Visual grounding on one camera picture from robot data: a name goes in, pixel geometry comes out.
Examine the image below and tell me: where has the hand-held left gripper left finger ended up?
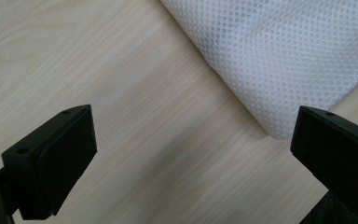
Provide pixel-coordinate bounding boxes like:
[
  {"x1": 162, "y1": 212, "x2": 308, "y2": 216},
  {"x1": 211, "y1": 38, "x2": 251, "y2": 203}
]
[{"x1": 0, "y1": 104, "x2": 98, "y2": 220}]

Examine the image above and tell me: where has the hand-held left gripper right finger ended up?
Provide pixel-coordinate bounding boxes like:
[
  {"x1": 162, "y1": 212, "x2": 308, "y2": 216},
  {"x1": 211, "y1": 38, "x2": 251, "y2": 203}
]
[{"x1": 290, "y1": 105, "x2": 358, "y2": 222}]

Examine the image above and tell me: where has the white mesh cloth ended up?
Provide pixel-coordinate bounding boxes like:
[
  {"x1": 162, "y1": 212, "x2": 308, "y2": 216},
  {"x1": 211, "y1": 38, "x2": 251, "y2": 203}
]
[{"x1": 159, "y1": 0, "x2": 358, "y2": 140}]

